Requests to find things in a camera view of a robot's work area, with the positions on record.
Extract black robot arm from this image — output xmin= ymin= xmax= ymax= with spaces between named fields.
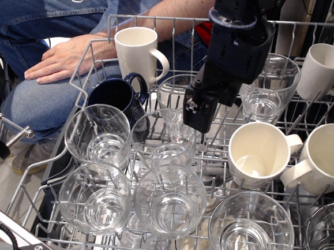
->
xmin=183 ymin=0 xmax=285 ymax=134

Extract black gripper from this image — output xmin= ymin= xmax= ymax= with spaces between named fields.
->
xmin=183 ymin=10 xmax=275 ymax=134

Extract tall white mug back left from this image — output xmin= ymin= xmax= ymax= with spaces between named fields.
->
xmin=114 ymin=27 xmax=170 ymax=90

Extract dark blue mug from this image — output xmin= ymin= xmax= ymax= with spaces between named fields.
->
xmin=87 ymin=73 xmax=150 ymax=141

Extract white mug back right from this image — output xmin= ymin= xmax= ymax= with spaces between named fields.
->
xmin=297 ymin=43 xmax=334 ymax=101

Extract white mug far right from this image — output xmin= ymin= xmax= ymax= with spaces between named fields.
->
xmin=280 ymin=123 xmax=334 ymax=195

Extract grey wire dishwasher rack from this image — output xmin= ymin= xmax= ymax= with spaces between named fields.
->
xmin=6 ymin=21 xmax=334 ymax=250

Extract person's bare forearm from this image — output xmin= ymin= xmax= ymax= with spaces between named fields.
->
xmin=88 ymin=0 xmax=217 ymax=73

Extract person's bare hand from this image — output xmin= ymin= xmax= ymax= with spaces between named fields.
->
xmin=23 ymin=28 xmax=97 ymax=89

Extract clear glass cup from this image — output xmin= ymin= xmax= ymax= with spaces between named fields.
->
xmin=58 ymin=162 xmax=132 ymax=236
xmin=208 ymin=191 xmax=295 ymax=250
xmin=157 ymin=74 xmax=201 ymax=144
xmin=64 ymin=104 xmax=131 ymax=171
xmin=134 ymin=164 xmax=208 ymax=239
xmin=239 ymin=53 xmax=301 ymax=124
xmin=130 ymin=108 xmax=197 ymax=169

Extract grey shoe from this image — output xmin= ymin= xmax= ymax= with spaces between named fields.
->
xmin=12 ymin=142 xmax=54 ymax=175

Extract white mug centre right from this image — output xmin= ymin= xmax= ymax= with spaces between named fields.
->
xmin=228 ymin=122 xmax=303 ymax=190

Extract person's blue jeans legs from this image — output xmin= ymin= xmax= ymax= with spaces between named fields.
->
xmin=0 ymin=0 xmax=214 ymax=158

